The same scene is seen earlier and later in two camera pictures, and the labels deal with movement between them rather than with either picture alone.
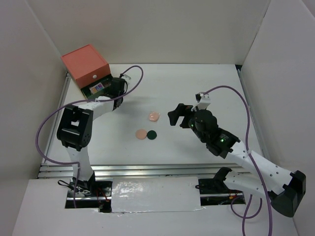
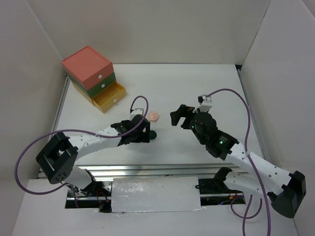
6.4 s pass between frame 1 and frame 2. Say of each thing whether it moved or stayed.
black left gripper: moved
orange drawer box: moved
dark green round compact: stayed
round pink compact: stayed
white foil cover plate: stayed
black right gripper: stayed
